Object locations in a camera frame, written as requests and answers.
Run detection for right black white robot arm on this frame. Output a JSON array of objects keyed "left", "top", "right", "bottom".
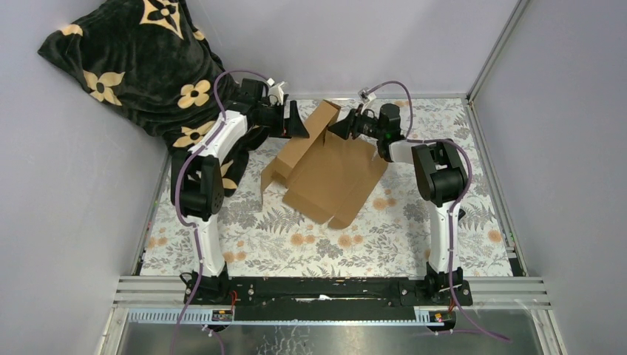
[{"left": 328, "top": 104, "right": 472, "bottom": 305}]

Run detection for purple cable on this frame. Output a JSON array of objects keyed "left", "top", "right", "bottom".
[
  {"left": 169, "top": 69, "right": 274, "bottom": 355},
  {"left": 362, "top": 81, "right": 512, "bottom": 343}
]

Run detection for black floral plush blanket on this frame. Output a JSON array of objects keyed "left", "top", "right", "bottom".
[{"left": 37, "top": 0, "right": 275, "bottom": 198}]

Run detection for brown cardboard box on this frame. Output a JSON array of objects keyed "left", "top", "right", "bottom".
[{"left": 260, "top": 101, "right": 388, "bottom": 229}]

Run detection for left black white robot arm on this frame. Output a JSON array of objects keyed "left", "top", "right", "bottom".
[{"left": 171, "top": 79, "right": 310, "bottom": 304}]

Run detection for aluminium frame rail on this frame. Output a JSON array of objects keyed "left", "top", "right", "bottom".
[{"left": 100, "top": 274, "right": 566, "bottom": 354}]

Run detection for floral patterned table mat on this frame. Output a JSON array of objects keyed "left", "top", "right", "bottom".
[{"left": 140, "top": 98, "right": 515, "bottom": 278}]

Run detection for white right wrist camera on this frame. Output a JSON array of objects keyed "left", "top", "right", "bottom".
[{"left": 358, "top": 87, "right": 376, "bottom": 104}]

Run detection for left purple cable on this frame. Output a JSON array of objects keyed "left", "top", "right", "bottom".
[{"left": 169, "top": 69, "right": 274, "bottom": 355}]

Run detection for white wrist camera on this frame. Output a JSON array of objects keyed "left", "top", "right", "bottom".
[
  {"left": 266, "top": 78, "right": 288, "bottom": 106},
  {"left": 358, "top": 87, "right": 376, "bottom": 104}
]

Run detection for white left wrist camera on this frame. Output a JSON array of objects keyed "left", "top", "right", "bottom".
[{"left": 266, "top": 78, "right": 288, "bottom": 106}]

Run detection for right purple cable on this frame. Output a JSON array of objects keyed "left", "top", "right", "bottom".
[{"left": 362, "top": 81, "right": 512, "bottom": 343}]

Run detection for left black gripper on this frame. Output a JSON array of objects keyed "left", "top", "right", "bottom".
[{"left": 252, "top": 99, "right": 307, "bottom": 138}]

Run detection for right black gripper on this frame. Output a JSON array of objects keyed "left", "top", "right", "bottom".
[{"left": 327, "top": 104, "right": 384, "bottom": 141}]

